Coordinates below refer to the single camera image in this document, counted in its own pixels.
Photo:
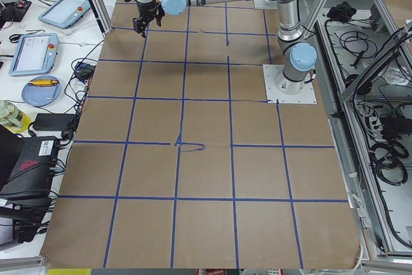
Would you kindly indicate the orange toy car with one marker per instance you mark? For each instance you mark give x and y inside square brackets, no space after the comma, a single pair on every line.
[44,82]

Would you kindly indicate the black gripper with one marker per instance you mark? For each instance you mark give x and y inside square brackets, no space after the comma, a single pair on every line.
[145,9]

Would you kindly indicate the black power adapter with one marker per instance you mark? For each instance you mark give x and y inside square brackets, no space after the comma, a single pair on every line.
[52,121]

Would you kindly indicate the teach pendant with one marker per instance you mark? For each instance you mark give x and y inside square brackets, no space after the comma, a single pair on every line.
[65,13]
[35,54]

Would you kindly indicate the black computer box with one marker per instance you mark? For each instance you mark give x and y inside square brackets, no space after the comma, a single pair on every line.
[26,167]

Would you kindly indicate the far teach pendant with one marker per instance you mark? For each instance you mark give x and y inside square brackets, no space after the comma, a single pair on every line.
[65,13]

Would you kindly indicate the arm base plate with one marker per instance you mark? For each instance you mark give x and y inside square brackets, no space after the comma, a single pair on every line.
[280,90]

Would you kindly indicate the blue plate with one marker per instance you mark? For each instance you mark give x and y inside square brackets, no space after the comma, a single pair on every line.
[41,96]

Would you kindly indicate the brown paper table cover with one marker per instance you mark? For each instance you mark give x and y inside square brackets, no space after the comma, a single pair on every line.
[181,162]

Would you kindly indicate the near teach pendant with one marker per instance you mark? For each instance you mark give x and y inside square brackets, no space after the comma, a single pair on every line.
[35,54]

